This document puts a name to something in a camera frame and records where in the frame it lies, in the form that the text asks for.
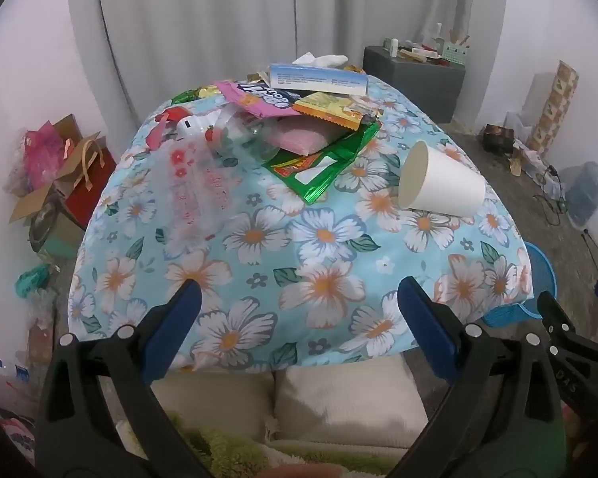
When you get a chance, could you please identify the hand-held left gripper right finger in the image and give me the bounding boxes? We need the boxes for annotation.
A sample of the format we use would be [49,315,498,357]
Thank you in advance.
[397,275,567,478]

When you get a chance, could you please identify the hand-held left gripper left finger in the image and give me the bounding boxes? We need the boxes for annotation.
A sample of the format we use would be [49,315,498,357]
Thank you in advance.
[34,278,215,478]

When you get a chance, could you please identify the blue plastic basket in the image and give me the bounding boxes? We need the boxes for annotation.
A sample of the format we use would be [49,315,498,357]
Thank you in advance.
[481,241,556,329]

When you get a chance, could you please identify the clear red-printed plastic bag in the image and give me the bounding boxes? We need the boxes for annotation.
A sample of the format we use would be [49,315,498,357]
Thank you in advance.
[147,137,245,260]

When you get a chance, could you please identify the white paper cup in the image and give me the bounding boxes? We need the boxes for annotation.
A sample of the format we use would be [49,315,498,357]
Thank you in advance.
[397,140,487,217]

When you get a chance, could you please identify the green foil snack bag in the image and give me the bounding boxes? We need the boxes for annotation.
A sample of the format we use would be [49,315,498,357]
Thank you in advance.
[262,118,382,206]

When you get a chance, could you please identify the clear plastic bottle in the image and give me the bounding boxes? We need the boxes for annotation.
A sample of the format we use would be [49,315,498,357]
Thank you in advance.
[172,107,280,163]

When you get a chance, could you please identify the pink packet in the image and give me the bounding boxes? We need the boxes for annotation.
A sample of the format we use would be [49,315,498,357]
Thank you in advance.
[264,118,347,156]

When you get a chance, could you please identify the pink purple snack wrapper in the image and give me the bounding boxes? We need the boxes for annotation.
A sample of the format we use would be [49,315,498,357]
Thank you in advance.
[215,80,305,119]

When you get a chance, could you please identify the orange snack packet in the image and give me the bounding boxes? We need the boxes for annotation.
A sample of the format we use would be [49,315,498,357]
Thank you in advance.
[292,90,380,133]

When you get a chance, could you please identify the blue white carton box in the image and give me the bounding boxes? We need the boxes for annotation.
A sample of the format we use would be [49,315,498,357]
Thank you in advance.
[269,63,370,95]

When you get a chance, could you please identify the white tissue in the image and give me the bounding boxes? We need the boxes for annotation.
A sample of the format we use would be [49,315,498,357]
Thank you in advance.
[291,52,348,68]

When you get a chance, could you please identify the white cushion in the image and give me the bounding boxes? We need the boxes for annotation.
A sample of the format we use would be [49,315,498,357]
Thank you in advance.
[152,373,275,440]
[274,358,429,441]

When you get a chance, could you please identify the blue water jug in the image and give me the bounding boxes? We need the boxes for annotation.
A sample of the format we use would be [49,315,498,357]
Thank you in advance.
[563,158,598,227]

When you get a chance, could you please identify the green fuzzy blanket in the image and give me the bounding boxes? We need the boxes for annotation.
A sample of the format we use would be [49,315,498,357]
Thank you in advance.
[169,413,404,478]

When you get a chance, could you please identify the blue floral tablecloth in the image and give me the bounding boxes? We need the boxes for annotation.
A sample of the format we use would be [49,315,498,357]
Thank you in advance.
[66,74,535,374]

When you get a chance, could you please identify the teal plastic bag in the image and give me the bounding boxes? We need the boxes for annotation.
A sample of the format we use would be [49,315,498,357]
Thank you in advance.
[14,264,51,296]

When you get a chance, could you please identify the white plastic bag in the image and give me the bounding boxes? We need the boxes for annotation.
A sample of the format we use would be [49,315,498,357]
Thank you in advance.
[503,112,554,180]

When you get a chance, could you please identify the red gift bag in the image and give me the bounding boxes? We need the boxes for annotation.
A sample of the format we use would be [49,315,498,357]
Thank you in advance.
[62,137,118,230]

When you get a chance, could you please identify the clear plastic bags pile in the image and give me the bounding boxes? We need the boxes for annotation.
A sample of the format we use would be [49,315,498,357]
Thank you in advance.
[0,353,37,459]

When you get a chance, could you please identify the cardboard box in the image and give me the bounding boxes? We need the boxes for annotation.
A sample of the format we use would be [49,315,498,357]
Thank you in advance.
[7,114,105,260]

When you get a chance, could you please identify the dark box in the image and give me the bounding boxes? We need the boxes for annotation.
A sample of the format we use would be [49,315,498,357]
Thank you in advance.
[482,123,515,154]

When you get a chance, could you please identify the pink plastic bag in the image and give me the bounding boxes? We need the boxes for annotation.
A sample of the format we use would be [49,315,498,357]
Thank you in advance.
[22,119,73,192]

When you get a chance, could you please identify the green gold foil wrappers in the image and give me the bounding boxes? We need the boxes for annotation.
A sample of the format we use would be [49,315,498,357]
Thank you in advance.
[172,84,225,105]

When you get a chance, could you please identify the grey cabinet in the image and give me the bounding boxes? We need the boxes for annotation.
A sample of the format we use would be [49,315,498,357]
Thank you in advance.
[363,46,466,124]

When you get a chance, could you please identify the grey curtain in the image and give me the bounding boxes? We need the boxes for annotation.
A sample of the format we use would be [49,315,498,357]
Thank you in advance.
[65,0,509,125]

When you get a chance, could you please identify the black power cable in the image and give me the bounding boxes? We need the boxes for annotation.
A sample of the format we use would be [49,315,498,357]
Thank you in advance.
[580,229,598,280]

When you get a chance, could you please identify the black charger cable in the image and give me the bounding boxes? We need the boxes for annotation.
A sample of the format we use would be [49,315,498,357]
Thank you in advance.
[533,163,570,211]

